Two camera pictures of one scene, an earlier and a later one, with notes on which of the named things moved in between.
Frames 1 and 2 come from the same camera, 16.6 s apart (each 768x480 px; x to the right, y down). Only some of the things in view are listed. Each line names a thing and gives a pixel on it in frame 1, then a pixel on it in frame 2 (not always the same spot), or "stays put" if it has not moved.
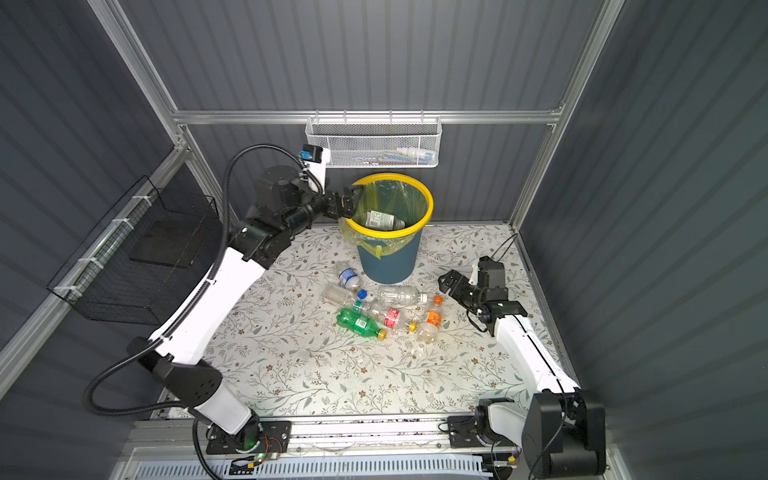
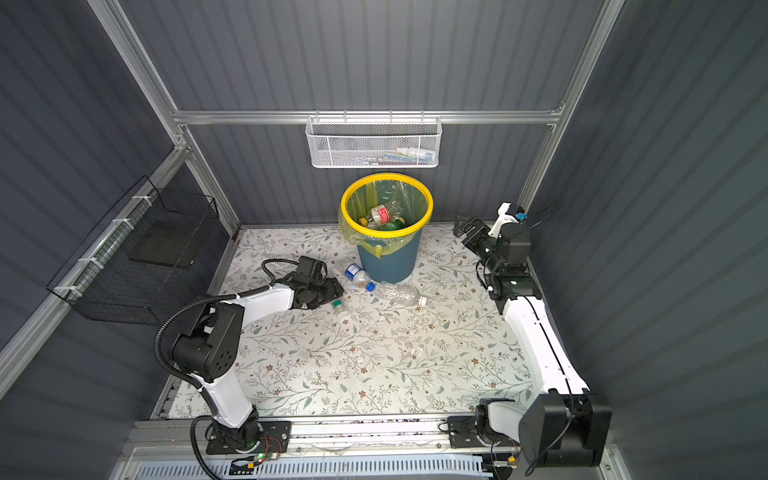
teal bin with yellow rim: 389,214 stays put
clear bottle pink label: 395,321 → 386,213
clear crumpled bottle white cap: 400,296 stays put
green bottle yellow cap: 359,323 → 398,223
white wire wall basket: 377,142 stays put
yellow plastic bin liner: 398,198 stays put
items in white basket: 399,156 stays put
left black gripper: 346,207 → 332,291
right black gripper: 454,277 → 482,231
